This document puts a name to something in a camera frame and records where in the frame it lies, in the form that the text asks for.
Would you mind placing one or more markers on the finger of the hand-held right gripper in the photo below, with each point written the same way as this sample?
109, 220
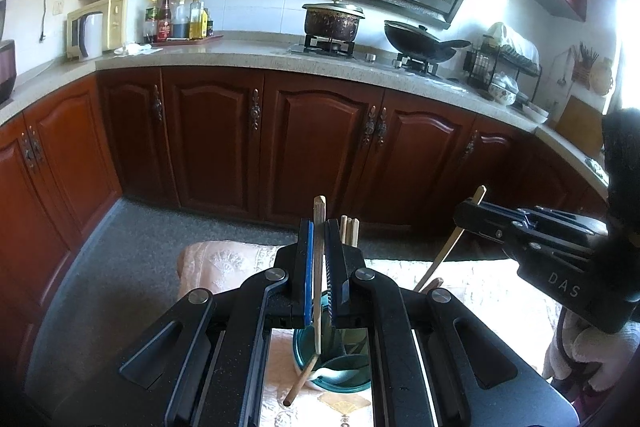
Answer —
482, 222
565, 219

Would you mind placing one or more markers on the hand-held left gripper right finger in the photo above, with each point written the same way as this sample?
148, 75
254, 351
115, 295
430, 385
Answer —
336, 277

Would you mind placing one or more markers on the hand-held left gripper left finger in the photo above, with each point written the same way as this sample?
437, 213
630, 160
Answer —
307, 272

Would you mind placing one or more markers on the light wooden chopstick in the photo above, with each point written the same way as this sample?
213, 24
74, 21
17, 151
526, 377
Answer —
349, 231
343, 229

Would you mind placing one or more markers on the teal cup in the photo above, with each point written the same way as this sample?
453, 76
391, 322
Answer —
302, 352

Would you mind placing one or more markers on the person's right hand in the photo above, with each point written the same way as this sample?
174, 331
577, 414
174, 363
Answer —
590, 349

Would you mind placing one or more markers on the white quilted table cloth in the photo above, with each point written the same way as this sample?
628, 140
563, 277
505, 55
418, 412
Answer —
225, 262

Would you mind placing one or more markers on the wooden cutting board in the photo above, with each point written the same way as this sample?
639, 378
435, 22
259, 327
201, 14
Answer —
580, 127

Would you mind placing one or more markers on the white ceramic spoon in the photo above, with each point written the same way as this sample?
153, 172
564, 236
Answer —
325, 374

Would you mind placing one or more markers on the white bowl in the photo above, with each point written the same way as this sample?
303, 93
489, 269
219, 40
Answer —
536, 113

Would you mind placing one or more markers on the wooden base cabinets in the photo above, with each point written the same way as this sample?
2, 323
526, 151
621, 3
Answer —
310, 147

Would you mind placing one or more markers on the floral lidded bowl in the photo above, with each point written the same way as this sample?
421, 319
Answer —
502, 89

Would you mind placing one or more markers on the white covered dishes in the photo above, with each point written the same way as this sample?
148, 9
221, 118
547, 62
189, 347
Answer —
520, 44

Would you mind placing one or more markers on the black wok with lid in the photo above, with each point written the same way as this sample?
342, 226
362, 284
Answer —
420, 44

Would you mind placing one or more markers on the steel gas stove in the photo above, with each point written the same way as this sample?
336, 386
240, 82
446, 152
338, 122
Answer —
370, 57

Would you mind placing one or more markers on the brown speckled pot with lid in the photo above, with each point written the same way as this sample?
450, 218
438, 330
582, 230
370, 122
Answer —
332, 24

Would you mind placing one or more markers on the reddish brown tray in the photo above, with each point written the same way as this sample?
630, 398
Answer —
210, 39

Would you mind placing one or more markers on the small dark bottle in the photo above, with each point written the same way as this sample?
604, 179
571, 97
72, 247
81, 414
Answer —
209, 27

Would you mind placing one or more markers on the yellow oil bottle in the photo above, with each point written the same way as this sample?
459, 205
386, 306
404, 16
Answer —
197, 22

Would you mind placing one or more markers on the dark sauce bottle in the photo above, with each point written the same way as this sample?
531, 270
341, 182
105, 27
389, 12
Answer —
180, 24

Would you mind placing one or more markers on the white rag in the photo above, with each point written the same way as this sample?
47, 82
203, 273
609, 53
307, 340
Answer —
135, 49

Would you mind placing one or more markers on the red label sauce bottle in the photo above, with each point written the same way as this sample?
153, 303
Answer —
165, 19

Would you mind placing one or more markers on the green label sauce bottle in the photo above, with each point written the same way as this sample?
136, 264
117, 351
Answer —
151, 19

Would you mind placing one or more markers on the cream microwave oven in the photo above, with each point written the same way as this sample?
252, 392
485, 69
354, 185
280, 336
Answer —
115, 22

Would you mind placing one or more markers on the white electric kettle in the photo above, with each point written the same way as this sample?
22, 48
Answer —
91, 37

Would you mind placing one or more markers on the dark maroon rice cooker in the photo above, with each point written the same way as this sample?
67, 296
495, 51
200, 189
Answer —
6, 72

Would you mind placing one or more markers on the wall mounted utensil holder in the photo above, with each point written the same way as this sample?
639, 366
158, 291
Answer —
584, 69

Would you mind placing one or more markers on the white wall outlet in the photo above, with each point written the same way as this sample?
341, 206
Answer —
59, 7

